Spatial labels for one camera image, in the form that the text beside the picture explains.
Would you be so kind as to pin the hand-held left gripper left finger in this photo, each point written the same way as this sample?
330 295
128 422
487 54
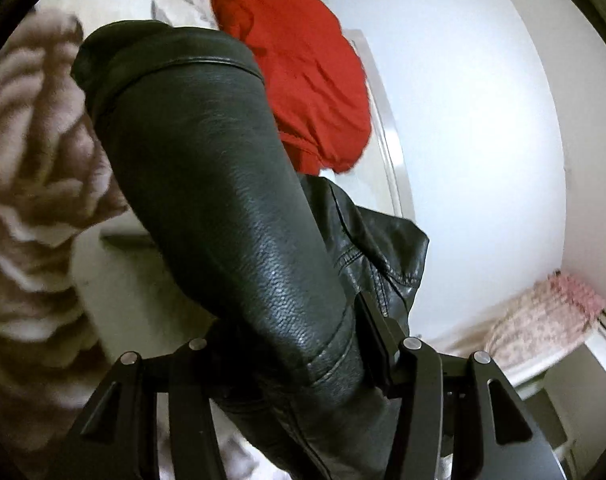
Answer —
193 375

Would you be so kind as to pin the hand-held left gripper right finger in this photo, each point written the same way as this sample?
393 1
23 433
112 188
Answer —
378 340

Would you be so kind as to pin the black leather jacket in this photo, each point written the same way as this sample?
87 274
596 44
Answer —
223 185

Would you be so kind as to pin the pink floral curtain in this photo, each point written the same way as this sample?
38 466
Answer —
543 320

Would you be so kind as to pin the beige bed headboard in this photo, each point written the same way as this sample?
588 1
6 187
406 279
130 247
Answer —
390 150

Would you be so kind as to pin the floral bed blanket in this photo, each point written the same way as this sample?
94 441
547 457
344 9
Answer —
28 160

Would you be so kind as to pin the red quilt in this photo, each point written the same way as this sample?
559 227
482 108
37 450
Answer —
303 70

